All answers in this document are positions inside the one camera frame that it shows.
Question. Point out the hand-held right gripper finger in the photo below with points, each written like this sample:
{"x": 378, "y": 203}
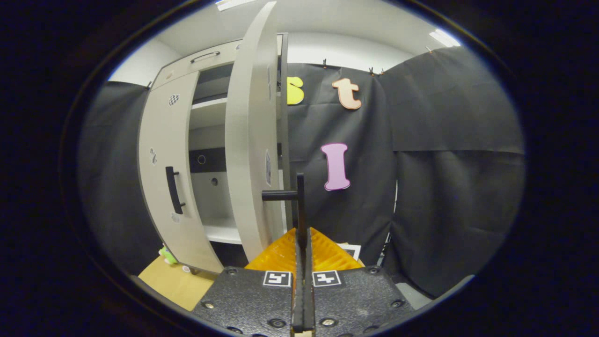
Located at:
{"x": 297, "y": 299}
{"x": 309, "y": 299}

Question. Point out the grey double-door shoe cabinet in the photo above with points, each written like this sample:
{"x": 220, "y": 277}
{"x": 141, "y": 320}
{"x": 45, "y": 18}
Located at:
{"x": 210, "y": 196}

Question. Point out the grey cabinet door cube stickers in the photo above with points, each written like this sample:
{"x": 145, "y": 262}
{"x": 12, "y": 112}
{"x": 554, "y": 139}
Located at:
{"x": 248, "y": 140}

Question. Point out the grey cabinet door checkered sticker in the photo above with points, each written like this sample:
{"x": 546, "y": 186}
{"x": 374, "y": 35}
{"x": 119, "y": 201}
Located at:
{"x": 164, "y": 140}

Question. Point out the white cabinet shelf board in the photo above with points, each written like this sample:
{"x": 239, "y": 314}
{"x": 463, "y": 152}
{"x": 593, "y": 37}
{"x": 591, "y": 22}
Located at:
{"x": 222, "y": 231}
{"x": 208, "y": 114}

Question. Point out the grey cabinet drawer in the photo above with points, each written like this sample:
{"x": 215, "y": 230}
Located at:
{"x": 210, "y": 65}

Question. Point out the white printed card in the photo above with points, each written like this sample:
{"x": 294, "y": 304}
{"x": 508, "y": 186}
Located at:
{"x": 352, "y": 250}

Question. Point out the pink green plush toy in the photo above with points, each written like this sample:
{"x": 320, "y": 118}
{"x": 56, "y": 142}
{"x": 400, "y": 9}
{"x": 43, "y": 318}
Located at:
{"x": 167, "y": 255}

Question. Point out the black backdrop cloth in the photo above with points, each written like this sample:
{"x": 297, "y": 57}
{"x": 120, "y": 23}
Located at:
{"x": 444, "y": 187}

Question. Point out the small ceiling light panel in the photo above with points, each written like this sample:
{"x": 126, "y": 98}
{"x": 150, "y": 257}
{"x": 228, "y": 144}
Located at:
{"x": 444, "y": 38}

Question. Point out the large ceiling light panel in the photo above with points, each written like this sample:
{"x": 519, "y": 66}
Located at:
{"x": 234, "y": 3}

